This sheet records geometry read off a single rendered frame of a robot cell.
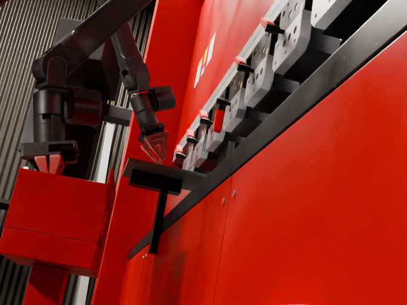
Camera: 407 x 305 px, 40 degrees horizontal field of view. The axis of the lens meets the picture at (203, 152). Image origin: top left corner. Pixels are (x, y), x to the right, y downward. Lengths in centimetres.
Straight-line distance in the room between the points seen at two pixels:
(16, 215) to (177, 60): 178
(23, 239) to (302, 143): 56
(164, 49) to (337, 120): 219
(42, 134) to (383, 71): 73
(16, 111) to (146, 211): 242
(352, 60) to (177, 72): 215
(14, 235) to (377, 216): 71
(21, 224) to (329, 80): 62
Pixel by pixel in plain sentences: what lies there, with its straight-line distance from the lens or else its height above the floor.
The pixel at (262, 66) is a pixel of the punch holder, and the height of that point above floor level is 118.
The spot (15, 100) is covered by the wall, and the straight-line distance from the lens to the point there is 471.
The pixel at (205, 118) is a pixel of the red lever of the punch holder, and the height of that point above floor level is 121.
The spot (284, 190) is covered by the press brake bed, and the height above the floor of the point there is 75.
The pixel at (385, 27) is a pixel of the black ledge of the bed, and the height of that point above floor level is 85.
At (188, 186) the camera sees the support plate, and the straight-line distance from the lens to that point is 165.
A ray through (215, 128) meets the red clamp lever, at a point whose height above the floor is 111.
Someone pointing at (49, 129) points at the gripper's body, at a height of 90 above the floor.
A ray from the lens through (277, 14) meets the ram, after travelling 133.
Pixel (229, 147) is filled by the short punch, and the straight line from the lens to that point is 162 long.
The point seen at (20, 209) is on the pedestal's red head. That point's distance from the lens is 102.
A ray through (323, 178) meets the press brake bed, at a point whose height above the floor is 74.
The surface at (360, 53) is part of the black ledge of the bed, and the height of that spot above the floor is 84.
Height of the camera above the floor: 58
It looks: 18 degrees up
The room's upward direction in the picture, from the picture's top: 10 degrees clockwise
